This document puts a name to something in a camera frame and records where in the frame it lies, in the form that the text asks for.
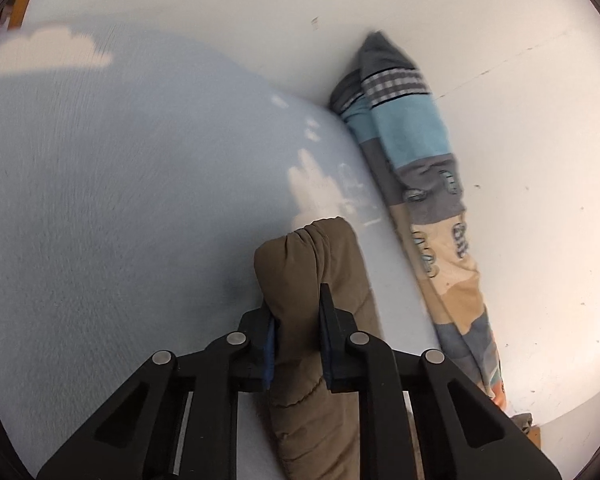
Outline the bed with cloud-print sheet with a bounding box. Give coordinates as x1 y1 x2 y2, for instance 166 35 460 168
0 20 443 480

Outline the olive quilted jacket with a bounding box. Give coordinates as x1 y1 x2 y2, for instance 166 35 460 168
253 216 385 480

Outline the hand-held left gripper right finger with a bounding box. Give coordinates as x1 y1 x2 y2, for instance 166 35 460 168
317 284 564 480

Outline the striped patterned long cushion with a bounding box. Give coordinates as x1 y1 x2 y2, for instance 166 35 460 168
328 31 535 431

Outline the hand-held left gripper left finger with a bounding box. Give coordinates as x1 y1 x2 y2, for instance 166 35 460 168
36 306 280 480

